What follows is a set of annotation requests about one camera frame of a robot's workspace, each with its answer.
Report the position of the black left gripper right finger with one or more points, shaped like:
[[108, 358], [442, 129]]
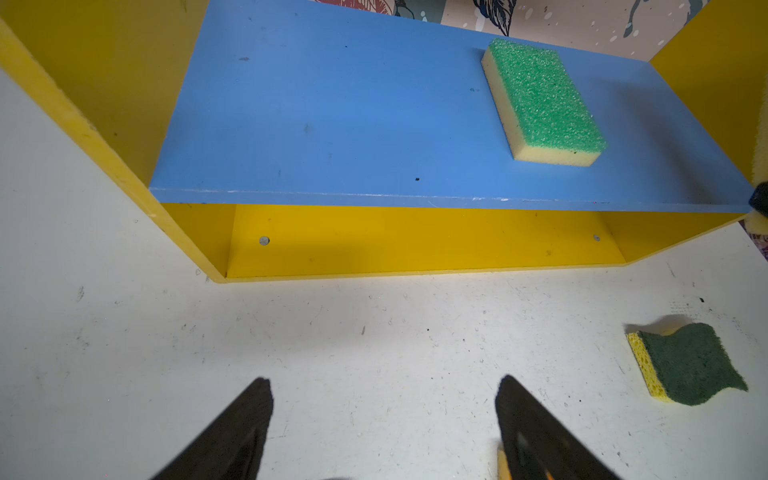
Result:
[[536, 444]]

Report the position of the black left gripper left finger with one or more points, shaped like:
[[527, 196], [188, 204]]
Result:
[[232, 445]]

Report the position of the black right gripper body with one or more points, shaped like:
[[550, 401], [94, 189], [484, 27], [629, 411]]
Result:
[[759, 199]]

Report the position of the yellow shelf unit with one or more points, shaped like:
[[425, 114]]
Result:
[[109, 74]]

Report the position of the orange sponge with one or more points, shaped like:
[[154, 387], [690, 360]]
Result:
[[502, 466]]

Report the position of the dark green wavy sponge left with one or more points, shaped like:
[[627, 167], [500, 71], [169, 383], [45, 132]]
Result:
[[687, 366]]

